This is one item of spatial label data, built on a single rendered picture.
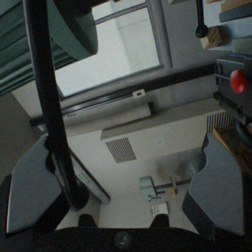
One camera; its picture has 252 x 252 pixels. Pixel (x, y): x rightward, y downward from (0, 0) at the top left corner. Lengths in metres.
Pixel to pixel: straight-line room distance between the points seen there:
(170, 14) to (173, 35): 0.19
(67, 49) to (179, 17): 1.48
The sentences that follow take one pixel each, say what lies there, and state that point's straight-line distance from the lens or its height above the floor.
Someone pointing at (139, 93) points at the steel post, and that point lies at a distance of 1.58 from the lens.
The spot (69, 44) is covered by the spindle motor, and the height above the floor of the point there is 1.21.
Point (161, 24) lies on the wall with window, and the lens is 1.57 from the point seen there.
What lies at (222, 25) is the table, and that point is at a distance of 0.48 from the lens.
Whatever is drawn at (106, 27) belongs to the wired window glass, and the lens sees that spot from 1.63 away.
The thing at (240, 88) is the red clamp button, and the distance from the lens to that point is 0.22.
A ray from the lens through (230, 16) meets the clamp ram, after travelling 0.27.
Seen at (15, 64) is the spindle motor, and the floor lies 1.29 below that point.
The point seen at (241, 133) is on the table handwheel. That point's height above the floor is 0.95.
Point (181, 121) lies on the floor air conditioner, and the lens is 1.65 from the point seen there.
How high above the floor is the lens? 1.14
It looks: 10 degrees up
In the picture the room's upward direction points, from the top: 104 degrees counter-clockwise
